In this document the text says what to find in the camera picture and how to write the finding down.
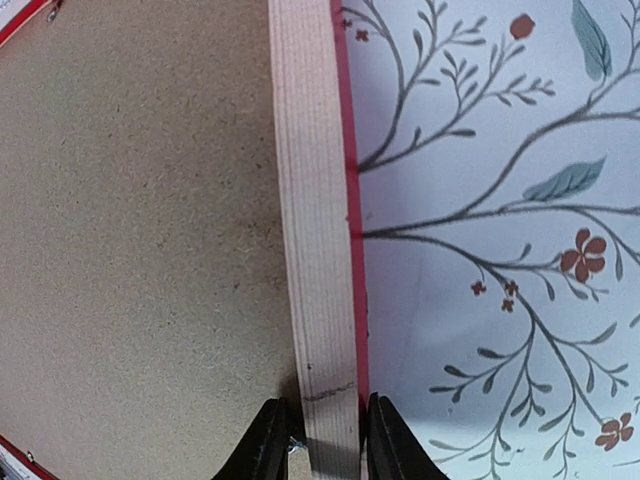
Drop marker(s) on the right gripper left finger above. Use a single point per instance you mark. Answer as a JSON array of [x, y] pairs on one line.
[[262, 452]]

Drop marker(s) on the floral patterned table cover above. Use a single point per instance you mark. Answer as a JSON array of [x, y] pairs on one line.
[[498, 165]]

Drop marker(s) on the wooden picture frame red edge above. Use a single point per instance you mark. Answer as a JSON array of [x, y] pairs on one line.
[[315, 225]]

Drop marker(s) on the brown backing board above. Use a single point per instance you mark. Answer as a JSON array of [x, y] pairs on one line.
[[150, 225]]

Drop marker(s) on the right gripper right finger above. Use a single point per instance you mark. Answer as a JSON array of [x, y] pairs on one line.
[[392, 450]]

